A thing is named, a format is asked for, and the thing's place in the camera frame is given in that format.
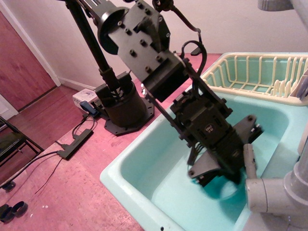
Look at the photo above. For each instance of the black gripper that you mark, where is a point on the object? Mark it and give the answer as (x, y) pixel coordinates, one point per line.
(227, 157)

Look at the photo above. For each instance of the teal plastic cup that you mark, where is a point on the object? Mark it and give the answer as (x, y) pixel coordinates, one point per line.
(231, 197)

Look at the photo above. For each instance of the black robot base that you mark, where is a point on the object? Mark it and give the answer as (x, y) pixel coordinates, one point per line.
(125, 108)

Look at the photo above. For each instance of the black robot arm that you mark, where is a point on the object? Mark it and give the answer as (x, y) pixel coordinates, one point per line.
(140, 37)

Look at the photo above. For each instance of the grey toy faucet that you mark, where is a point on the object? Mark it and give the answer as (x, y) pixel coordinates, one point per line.
(278, 204)

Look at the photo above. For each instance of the mint green toy sink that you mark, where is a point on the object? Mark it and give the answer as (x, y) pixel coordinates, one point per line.
(149, 178)

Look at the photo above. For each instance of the cream dish drying rack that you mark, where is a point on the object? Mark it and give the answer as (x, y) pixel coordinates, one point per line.
(275, 77)

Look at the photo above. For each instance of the blue adapter plug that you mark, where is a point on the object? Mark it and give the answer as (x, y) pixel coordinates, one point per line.
(88, 108)

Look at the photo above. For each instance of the black usb hub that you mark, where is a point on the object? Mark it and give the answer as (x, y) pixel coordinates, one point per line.
(70, 150)

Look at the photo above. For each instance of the white cardboard box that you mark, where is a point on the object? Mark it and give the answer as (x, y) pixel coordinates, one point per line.
(84, 95)

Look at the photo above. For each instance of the black folding chair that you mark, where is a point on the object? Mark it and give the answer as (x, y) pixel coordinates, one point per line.
(16, 151)

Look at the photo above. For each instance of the wooden door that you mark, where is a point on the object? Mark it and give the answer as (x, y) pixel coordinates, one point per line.
(23, 80)

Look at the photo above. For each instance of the black camera gooseneck mount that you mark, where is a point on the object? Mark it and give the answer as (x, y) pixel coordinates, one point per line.
(187, 21)

